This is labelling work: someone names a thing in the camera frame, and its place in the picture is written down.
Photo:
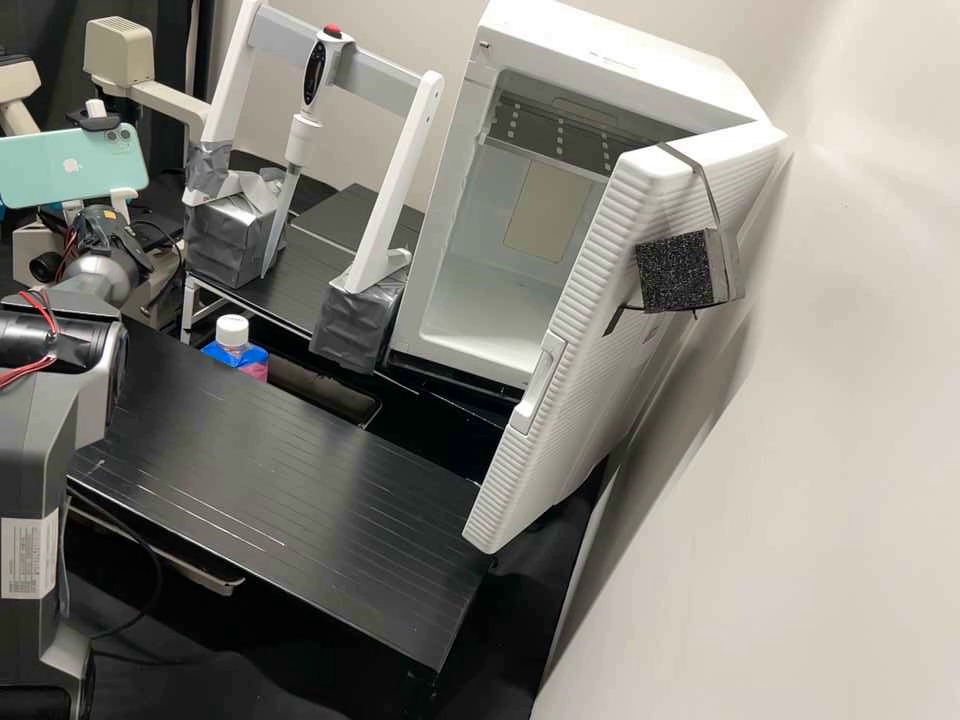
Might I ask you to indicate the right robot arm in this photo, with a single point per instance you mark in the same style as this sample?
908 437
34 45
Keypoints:
45 450

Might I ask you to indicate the incubator door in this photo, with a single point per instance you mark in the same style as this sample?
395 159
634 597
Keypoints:
600 375

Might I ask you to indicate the black platform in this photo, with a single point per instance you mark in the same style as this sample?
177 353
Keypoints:
262 487
315 262

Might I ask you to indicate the white pipette stand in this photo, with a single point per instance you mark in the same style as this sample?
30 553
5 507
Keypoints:
394 180

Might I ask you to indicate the white-capped bottle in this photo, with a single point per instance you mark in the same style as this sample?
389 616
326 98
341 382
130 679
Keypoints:
234 331

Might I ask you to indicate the pipette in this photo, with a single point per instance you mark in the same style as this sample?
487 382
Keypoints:
319 71

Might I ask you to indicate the white incubator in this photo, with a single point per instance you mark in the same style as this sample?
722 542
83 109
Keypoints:
600 45

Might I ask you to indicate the cream microscope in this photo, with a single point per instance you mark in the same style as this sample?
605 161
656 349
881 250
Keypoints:
120 49

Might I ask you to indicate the right wrist camera phone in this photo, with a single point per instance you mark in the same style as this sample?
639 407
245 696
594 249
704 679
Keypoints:
67 169

